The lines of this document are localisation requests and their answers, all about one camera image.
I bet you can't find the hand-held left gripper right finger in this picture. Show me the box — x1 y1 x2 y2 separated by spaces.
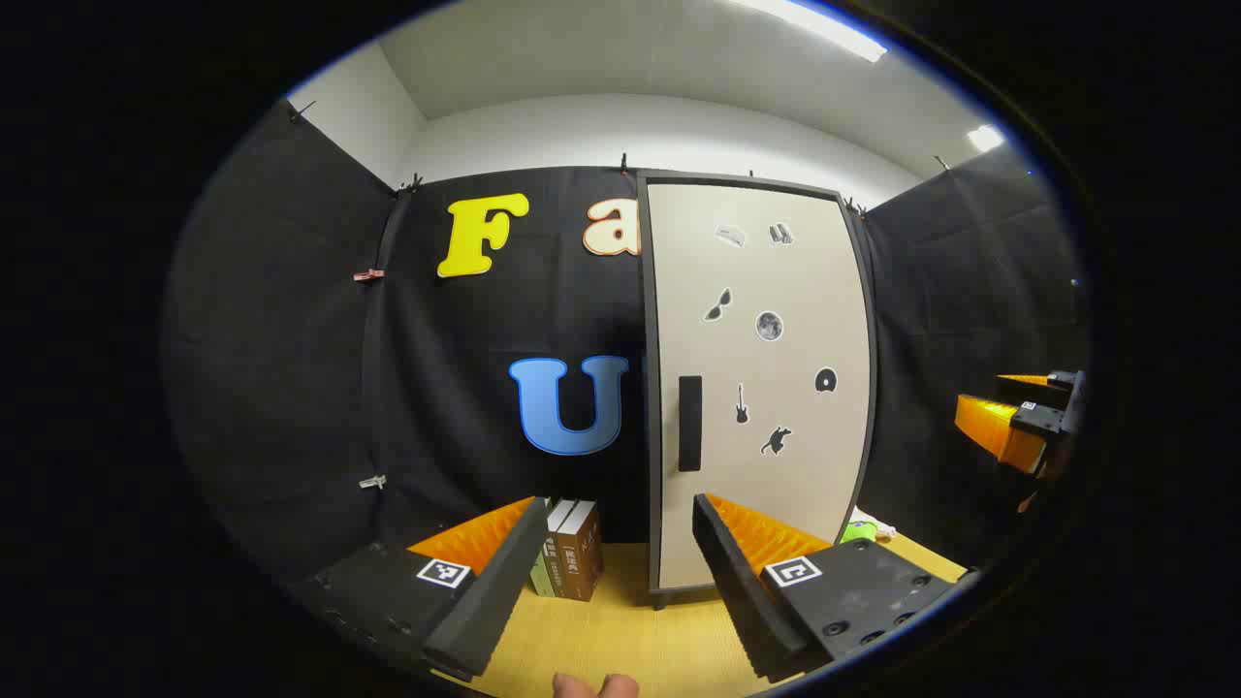
691 492 971 684

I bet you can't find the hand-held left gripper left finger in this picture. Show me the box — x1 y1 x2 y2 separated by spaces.
291 496 552 682

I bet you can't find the black cabinet door handle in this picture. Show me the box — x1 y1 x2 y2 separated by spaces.
678 375 703 473

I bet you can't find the cream cabinet door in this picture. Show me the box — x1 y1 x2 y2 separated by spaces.
637 173 878 594

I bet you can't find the green and white book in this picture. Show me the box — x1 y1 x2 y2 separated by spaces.
529 498 560 594

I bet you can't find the orange-brown book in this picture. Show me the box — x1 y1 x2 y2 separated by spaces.
560 500 605 603

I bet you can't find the green and white plush toy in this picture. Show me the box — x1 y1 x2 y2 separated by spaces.
840 508 899 546

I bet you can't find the black backdrop cloth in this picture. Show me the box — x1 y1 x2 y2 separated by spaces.
163 97 1092 602

